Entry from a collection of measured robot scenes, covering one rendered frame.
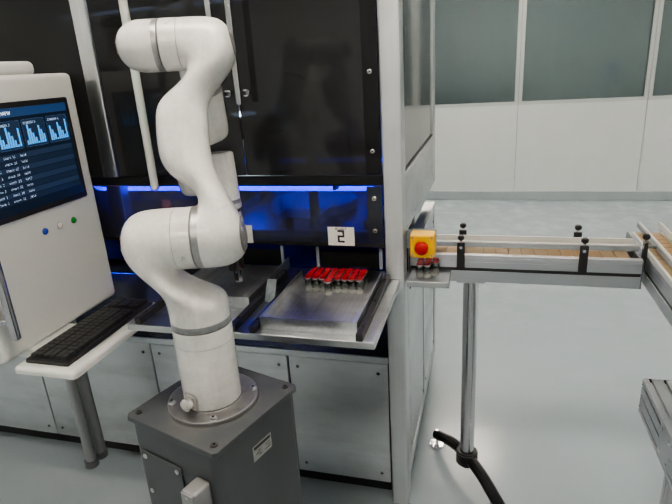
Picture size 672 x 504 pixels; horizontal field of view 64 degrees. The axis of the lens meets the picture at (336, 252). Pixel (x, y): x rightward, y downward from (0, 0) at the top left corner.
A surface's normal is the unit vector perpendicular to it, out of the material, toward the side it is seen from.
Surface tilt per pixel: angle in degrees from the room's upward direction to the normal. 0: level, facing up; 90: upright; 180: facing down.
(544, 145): 90
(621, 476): 0
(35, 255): 90
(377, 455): 90
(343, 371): 90
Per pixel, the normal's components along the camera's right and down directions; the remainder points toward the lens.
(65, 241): 0.96, 0.03
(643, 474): -0.06, -0.94
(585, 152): -0.26, 0.33
